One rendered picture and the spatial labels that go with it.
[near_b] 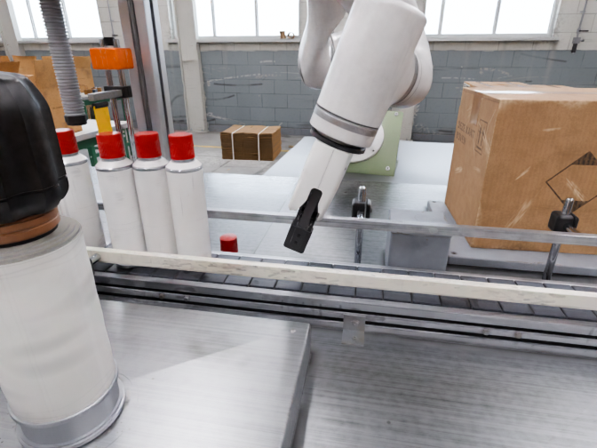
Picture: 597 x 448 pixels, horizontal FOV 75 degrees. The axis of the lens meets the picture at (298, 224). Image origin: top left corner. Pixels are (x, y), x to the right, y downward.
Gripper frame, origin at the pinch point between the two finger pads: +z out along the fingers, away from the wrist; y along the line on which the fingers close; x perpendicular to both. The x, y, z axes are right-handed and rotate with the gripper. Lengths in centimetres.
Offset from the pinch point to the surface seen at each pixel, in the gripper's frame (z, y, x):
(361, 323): 5.7, 5.7, 12.6
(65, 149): 0.9, 0.9, -36.2
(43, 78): 39, -126, -144
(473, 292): -4.6, 4.4, 23.6
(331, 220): -3.0, -3.2, 3.7
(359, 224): -4.1, -3.2, 7.7
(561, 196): -16.2, -20.6, 39.4
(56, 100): 50, -133, -142
